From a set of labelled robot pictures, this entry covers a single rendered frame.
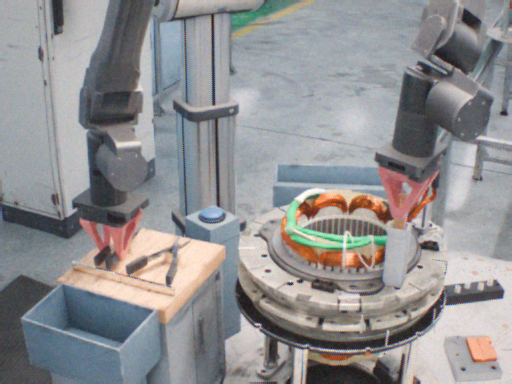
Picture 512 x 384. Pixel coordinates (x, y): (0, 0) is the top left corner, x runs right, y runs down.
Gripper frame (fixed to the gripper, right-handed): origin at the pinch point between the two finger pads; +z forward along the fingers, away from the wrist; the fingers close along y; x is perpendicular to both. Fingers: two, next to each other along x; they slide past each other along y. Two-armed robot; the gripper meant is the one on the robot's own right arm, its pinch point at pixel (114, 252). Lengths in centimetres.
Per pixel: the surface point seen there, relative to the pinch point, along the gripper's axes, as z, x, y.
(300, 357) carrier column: 10.8, 0.3, 30.4
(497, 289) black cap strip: 27, 58, 57
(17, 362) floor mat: 107, 74, -97
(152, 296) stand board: 2.1, -5.5, 9.7
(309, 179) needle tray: 4, 47, 16
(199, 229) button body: 5.8, 22.2, 3.7
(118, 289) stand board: 2.1, -6.0, 4.2
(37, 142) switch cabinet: 61, 159, -144
